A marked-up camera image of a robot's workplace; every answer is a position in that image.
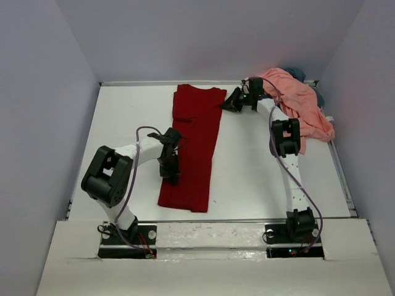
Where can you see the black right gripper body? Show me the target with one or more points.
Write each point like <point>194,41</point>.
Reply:
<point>245,98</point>

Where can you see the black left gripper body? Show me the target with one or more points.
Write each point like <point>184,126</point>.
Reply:
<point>168,167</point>

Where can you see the red t shirt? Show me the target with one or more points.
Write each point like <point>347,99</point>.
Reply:
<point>196,115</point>

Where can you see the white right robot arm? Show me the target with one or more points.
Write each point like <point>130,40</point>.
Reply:
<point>285,145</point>

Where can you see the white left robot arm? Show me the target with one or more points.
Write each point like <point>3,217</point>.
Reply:
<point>111,175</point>

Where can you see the pink t shirt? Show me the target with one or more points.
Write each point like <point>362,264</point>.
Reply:
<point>299,100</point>

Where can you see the teal blue t shirt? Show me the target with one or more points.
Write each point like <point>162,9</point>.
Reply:
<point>299,75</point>

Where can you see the aluminium back table rail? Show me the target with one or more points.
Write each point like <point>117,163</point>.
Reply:
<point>169,83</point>

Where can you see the aluminium table rail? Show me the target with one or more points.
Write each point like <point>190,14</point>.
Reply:
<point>342,180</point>
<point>169,83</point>
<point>261,220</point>

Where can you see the aluminium front table rail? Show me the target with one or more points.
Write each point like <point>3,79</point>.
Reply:
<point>261,220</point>

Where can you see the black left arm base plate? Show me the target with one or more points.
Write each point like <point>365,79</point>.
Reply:
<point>142,246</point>

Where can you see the aluminium right table rail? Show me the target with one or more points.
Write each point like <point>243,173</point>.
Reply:
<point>342,180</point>

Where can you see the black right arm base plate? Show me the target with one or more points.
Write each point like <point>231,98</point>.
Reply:
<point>279,244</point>

